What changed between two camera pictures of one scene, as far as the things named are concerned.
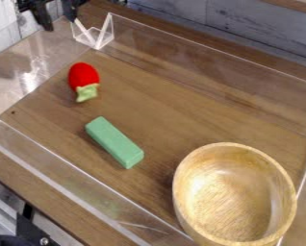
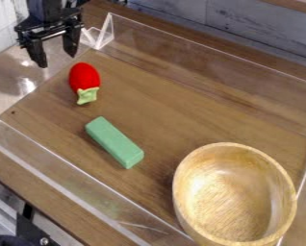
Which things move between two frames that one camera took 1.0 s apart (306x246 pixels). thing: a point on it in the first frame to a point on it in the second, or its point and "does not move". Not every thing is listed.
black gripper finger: x=43 y=14 to x=35 y=48
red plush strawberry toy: x=84 y=79 does not move
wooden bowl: x=234 y=196 does not move
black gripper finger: x=70 y=9 to x=71 y=39
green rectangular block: x=119 y=145 does not move
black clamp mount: x=28 y=231 does not move
